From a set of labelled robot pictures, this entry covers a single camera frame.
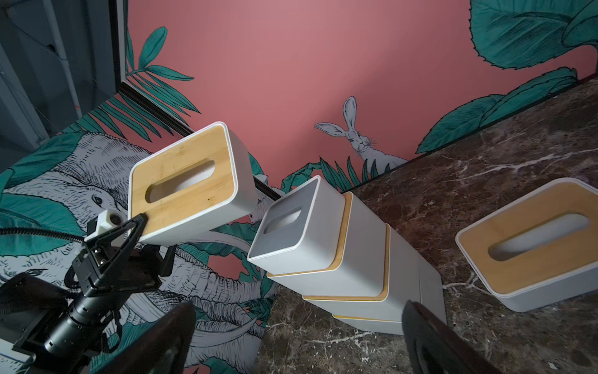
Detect edge bamboo tissue box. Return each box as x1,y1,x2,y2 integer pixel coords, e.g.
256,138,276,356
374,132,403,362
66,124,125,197
128,122,259,246

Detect small bamboo lid tissue box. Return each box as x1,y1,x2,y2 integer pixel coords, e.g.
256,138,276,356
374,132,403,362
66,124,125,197
456,178,597,313

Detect grey lid tissue box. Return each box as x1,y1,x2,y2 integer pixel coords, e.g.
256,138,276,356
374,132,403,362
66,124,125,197
248,175,345,274

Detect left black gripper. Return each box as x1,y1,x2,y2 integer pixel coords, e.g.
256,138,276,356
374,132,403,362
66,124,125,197
72,213,177,297

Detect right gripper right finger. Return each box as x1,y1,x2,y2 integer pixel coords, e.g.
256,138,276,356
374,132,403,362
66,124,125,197
402,301,501,374

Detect large bamboo lid tissue box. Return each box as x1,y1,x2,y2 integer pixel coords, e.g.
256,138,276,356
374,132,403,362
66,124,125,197
303,225,421,321

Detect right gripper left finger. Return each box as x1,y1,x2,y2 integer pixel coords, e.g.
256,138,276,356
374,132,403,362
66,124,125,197
100,302,196,374

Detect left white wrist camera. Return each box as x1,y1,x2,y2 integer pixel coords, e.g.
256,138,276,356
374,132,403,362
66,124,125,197
84,209,126,242

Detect left black frame post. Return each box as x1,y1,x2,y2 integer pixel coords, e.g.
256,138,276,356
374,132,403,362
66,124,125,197
119,1,282,201

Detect yellow lid tissue box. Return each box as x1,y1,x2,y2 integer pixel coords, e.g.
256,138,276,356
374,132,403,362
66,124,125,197
332,258,446,335

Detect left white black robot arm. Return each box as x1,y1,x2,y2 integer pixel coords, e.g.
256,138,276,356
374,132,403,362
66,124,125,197
1,213,176,373

